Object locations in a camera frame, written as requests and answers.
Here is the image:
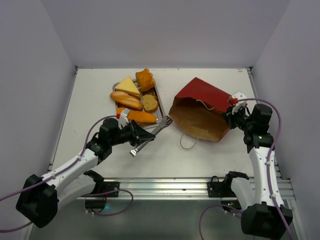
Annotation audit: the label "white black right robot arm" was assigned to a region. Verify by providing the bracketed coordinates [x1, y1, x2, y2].
[222, 104, 293, 240]

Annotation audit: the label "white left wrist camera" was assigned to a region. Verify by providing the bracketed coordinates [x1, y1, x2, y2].
[116, 108, 130, 129]

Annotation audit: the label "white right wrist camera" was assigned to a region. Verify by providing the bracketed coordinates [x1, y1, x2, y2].
[228, 91, 247, 115]

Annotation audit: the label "long fake baguette bread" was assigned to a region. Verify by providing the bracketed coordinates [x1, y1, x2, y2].
[116, 107, 157, 124]

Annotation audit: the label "aluminium corner frame rail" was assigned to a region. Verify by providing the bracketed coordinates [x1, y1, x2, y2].
[74, 65, 81, 76]

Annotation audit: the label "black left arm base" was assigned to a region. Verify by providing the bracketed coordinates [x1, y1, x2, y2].
[84, 170, 120, 213]

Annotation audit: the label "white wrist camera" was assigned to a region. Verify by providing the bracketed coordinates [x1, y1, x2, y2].
[116, 108, 130, 129]
[228, 91, 247, 115]

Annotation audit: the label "oval fake bread roll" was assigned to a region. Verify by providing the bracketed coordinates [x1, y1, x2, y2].
[110, 91, 143, 111]

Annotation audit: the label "stainless steel tray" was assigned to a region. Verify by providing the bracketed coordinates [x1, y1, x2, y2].
[112, 79, 166, 129]

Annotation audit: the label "red brown paper bag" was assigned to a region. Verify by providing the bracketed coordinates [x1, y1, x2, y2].
[169, 77, 231, 143]

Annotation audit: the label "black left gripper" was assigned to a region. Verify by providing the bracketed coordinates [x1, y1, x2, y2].
[109, 119, 155, 147]

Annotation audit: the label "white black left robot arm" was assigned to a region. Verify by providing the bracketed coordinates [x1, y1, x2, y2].
[15, 116, 156, 228]

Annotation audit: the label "triangular fake sandwich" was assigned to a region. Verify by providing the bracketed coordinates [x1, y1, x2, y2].
[114, 76, 140, 96]

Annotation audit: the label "aluminium front mounting rail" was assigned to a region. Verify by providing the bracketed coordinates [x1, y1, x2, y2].
[74, 176, 296, 201]

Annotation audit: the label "metal kitchen tongs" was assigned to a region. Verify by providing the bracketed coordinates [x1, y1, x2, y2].
[129, 116, 173, 158]

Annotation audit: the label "round fake bread slice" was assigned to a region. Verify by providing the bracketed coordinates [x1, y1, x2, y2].
[142, 94, 158, 113]

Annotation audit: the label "orange fake bread loaf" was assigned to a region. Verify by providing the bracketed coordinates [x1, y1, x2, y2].
[135, 68, 156, 92]

